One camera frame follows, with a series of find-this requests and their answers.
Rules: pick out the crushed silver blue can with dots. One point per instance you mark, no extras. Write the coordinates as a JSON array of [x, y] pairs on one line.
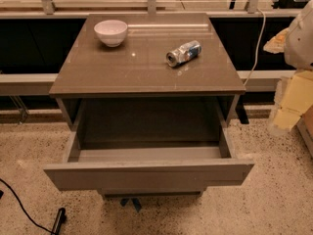
[[183, 54]]

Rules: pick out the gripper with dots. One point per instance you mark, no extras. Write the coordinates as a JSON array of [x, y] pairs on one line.
[[300, 46]]

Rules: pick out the metal railing frame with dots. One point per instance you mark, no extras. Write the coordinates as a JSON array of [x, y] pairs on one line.
[[38, 84]]

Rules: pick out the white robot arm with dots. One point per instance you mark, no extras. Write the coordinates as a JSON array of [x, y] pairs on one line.
[[296, 41]]

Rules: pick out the grey drawer cabinet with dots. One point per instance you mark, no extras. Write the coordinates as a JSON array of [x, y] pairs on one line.
[[137, 69]]

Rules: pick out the blue tape cross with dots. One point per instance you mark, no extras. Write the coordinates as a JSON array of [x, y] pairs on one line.
[[135, 202]]

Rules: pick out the white ceramic bowl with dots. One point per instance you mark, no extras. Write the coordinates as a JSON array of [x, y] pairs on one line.
[[111, 32]]

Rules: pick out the wooden box at right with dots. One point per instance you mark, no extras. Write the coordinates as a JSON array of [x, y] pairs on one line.
[[305, 127]]

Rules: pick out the grey top drawer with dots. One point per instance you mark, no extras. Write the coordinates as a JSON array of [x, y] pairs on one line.
[[149, 146]]

